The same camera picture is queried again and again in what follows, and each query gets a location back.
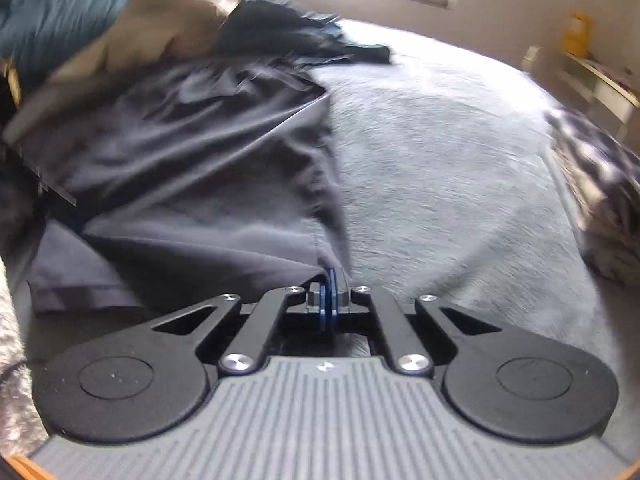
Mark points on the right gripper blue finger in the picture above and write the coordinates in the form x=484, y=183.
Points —
x=319, y=300
x=342, y=310

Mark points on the dark navy shorts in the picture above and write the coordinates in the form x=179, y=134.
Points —
x=182, y=181

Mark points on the dark teal garment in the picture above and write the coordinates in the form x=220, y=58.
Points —
x=281, y=29

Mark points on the black white patterned cloth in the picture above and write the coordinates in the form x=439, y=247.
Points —
x=598, y=179

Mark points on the cream fleece blanket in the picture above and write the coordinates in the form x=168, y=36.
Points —
x=146, y=32

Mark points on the white shelf unit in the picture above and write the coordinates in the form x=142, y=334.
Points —
x=606, y=98

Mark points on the yellow box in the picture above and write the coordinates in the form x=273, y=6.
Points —
x=577, y=35

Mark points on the blue pillow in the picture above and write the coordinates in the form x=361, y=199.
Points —
x=40, y=35

